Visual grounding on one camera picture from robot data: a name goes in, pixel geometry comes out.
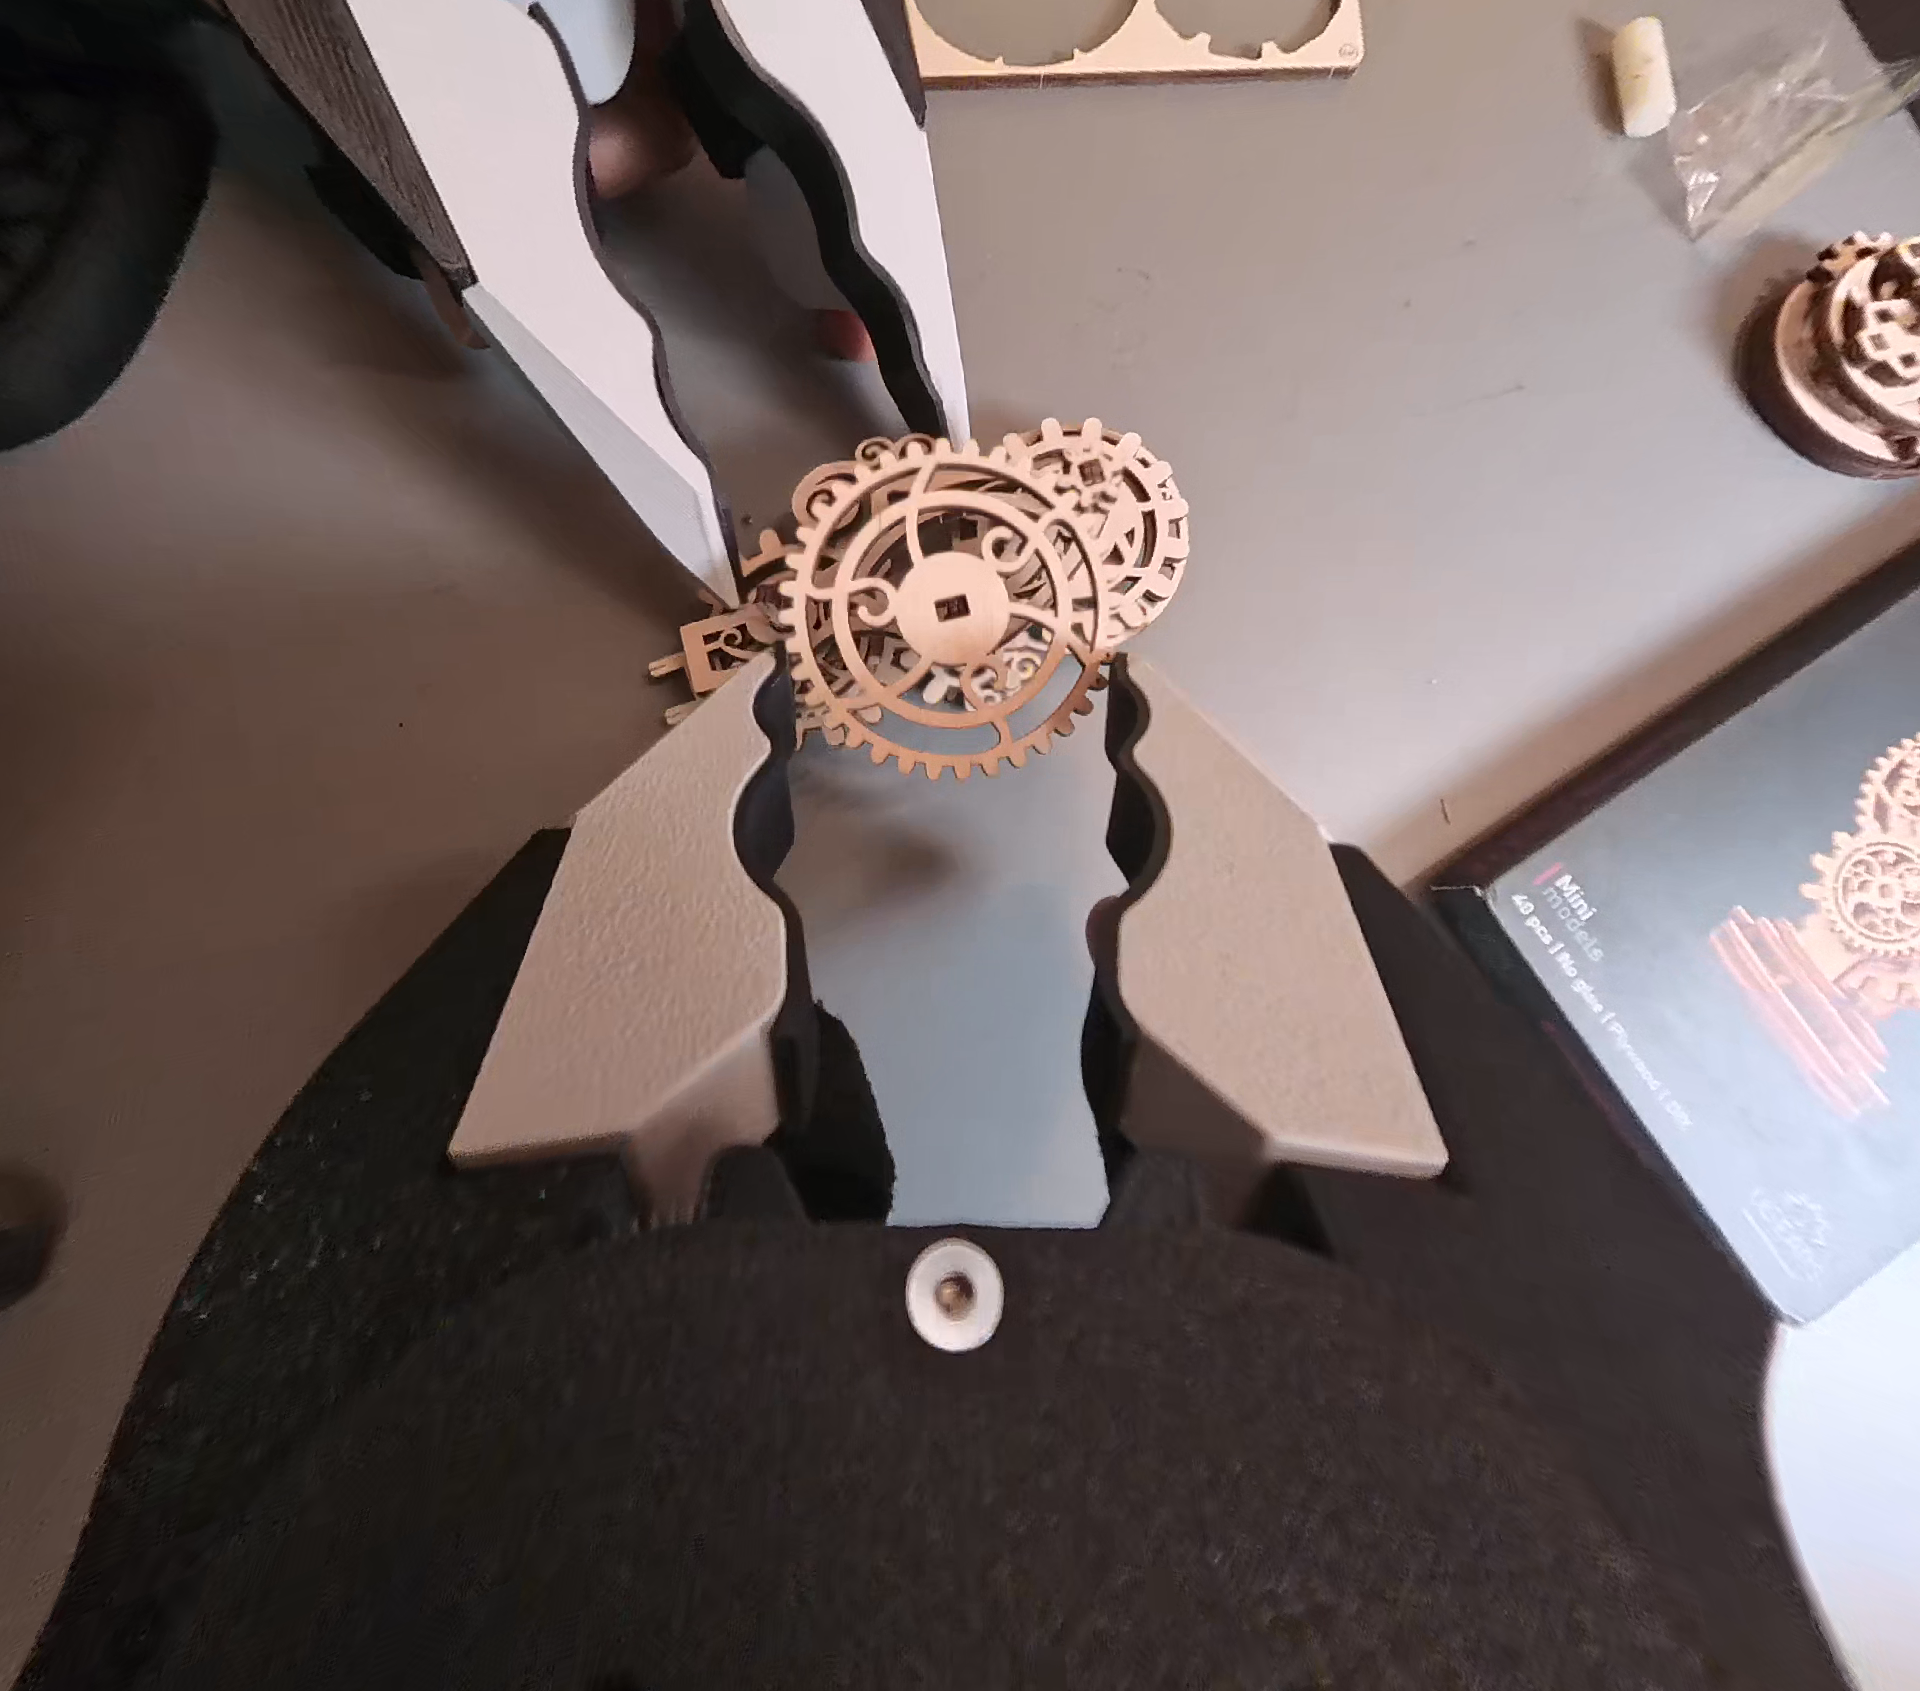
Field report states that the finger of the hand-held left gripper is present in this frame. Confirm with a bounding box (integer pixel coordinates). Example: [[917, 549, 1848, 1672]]
[[318, 0, 745, 599], [678, 0, 974, 441]]

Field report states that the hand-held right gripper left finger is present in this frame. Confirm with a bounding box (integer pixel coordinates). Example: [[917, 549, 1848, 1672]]
[[446, 669, 842, 1220]]

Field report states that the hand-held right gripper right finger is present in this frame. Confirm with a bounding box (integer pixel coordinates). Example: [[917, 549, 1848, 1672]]
[[1107, 655, 1452, 1224]]

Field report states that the wooden clock model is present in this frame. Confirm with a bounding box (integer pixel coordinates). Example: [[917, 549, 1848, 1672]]
[[649, 417, 1195, 734]]

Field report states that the large wooden gear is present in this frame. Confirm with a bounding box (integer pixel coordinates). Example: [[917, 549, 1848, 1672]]
[[782, 447, 1121, 796]]

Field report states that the black model kit box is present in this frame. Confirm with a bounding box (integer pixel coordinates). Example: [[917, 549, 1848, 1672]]
[[1429, 553, 1920, 1326]]

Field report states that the black mesh chair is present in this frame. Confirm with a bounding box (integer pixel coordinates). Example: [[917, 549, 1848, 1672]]
[[0, 27, 212, 449]]

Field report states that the white smooth object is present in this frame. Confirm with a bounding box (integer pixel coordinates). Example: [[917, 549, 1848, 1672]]
[[1754, 1316, 1920, 1691]]

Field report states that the white wax stick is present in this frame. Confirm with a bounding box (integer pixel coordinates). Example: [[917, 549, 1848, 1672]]
[[1612, 17, 1675, 139]]

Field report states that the small round wooden gear model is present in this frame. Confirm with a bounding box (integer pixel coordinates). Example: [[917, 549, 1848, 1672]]
[[1736, 235, 1920, 479]]

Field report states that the clear plastic bag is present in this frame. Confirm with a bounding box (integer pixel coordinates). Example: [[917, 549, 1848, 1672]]
[[1665, 35, 1901, 243]]

